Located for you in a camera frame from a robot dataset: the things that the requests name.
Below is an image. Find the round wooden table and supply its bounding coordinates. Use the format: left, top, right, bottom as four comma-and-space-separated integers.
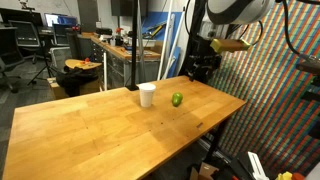
64, 58, 103, 71

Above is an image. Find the black vertical pole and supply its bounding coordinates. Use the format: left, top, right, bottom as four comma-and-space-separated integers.
125, 0, 140, 92

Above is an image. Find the green plastic pear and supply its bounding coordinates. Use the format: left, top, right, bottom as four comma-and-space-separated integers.
171, 92, 184, 108

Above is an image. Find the white flat device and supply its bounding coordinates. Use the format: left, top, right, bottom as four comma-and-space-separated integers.
247, 151, 270, 180

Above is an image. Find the computer monitor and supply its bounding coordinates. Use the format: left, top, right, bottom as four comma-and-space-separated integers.
44, 13, 78, 28

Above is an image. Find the small open cardboard box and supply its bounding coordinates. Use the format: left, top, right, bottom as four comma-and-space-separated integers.
189, 162, 220, 180

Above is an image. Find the black bag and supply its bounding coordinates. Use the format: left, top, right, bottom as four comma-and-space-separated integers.
55, 66, 99, 98

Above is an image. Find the black cable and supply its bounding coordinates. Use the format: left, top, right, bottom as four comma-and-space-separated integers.
281, 0, 320, 60

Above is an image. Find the yellow crumpled object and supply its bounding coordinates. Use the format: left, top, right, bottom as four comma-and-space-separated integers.
275, 171, 294, 180

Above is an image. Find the thin white post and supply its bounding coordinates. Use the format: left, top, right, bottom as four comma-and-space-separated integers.
103, 51, 109, 92

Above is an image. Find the black table leg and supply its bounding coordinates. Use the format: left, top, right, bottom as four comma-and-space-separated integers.
203, 120, 230, 162

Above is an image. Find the cardboard box under bag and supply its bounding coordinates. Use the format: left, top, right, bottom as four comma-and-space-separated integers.
47, 77, 101, 100

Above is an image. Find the white pipe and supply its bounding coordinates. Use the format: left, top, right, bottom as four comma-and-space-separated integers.
163, 6, 186, 80
157, 0, 174, 81

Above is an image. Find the yellow green block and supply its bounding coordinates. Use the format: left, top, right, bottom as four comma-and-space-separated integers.
210, 38, 252, 54

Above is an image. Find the black equipment stand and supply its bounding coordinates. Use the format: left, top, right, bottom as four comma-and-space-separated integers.
295, 59, 320, 141

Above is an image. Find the black tripod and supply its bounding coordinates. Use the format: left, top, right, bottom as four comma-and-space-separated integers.
27, 33, 59, 86

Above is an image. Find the grey cabinet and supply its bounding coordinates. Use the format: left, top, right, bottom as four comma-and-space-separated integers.
49, 46, 73, 70

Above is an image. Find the blue board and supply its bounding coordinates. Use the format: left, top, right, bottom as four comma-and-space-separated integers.
141, 11, 183, 79

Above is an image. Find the grey mesh office chair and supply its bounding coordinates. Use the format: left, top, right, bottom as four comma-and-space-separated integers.
8, 19, 43, 64

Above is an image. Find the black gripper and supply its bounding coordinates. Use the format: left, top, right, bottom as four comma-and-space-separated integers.
187, 53, 222, 85

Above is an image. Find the wooden workbench with grey drawers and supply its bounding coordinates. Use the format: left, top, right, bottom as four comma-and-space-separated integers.
90, 34, 162, 89

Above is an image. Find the white paper cup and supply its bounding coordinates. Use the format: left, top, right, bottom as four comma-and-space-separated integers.
138, 83, 157, 108

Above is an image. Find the black box on workbench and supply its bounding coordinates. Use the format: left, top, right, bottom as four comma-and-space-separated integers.
95, 28, 114, 37

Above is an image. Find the multicolour patterned backdrop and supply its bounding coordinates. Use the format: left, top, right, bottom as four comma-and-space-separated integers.
203, 0, 320, 178

